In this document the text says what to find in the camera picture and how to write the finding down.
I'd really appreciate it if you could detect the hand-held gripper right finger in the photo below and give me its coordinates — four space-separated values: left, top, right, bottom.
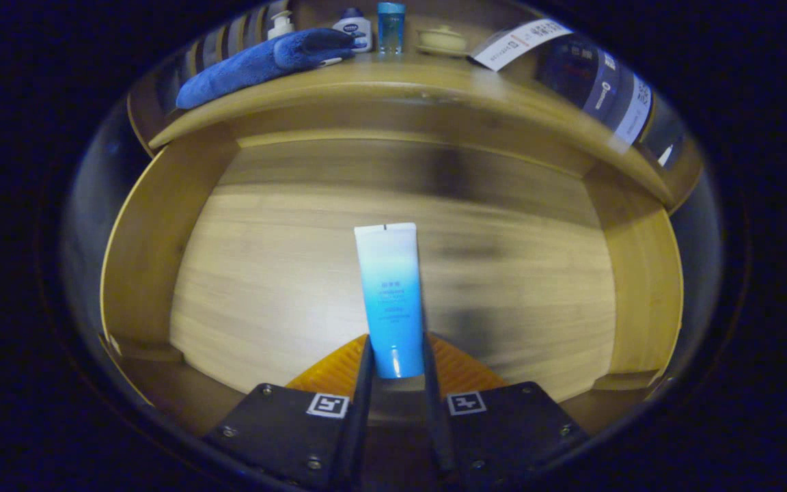
422 333 589 489

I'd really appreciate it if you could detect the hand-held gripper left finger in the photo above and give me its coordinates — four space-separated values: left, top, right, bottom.
202 335 375 492

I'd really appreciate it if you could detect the blue and white tube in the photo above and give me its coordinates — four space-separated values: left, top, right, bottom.
354 222 427 380

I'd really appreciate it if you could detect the wooden drawer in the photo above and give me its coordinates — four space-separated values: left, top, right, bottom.
100 123 685 438

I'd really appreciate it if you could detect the wooden countertop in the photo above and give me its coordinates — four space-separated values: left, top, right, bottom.
127 51 705 213

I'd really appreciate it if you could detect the pale grey-blue book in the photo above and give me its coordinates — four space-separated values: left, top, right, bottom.
605 68 654 154

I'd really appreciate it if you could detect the dark blue book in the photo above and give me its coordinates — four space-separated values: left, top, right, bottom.
537 38 616 131

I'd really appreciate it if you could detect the rolled blue towel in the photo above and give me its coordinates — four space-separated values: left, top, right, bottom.
176 28 357 110

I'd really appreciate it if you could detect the beige lidded teacup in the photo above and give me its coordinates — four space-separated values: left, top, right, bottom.
415 25 469 57

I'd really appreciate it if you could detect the white book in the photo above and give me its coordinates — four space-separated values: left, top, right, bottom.
467 18 574 72

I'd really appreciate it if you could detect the white bottle with blue cap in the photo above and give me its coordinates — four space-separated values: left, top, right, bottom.
332 7 373 53

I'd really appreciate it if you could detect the clear blue bottle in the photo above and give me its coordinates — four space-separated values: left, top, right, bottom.
376 1 406 55

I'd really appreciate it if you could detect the white pump bottle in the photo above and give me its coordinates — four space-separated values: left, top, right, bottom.
267 10 295 40

